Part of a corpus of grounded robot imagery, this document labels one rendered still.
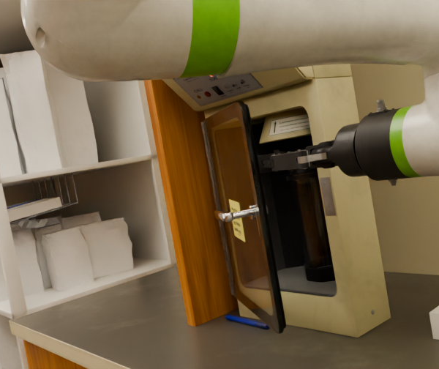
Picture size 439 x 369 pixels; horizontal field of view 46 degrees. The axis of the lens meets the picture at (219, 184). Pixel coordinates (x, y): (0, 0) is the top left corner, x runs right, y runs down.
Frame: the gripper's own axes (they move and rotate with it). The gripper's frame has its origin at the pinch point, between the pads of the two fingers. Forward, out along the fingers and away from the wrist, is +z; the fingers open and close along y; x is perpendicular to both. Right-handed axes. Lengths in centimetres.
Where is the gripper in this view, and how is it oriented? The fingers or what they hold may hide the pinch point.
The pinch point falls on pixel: (268, 162)
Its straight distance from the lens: 88.5
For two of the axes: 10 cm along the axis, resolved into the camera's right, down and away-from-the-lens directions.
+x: 1.7, 9.8, 0.5
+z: -6.3, 0.7, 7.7
